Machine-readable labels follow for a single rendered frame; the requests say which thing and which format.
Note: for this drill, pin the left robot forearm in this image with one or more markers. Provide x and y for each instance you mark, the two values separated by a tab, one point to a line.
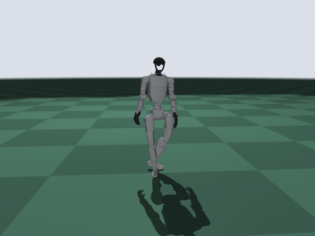
173	106

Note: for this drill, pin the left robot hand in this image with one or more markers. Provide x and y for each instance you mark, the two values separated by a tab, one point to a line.
176	119

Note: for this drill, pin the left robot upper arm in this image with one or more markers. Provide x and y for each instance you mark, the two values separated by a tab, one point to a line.
171	95

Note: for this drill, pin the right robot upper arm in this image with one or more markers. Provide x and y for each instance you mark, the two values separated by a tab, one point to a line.
143	87

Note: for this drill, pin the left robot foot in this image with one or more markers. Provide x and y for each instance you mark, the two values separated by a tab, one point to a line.
160	167

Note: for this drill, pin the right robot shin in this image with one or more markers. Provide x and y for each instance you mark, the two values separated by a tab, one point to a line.
153	157

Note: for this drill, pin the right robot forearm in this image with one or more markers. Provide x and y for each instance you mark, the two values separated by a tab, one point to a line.
140	105

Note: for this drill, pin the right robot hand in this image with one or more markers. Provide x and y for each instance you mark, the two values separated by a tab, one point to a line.
136	117

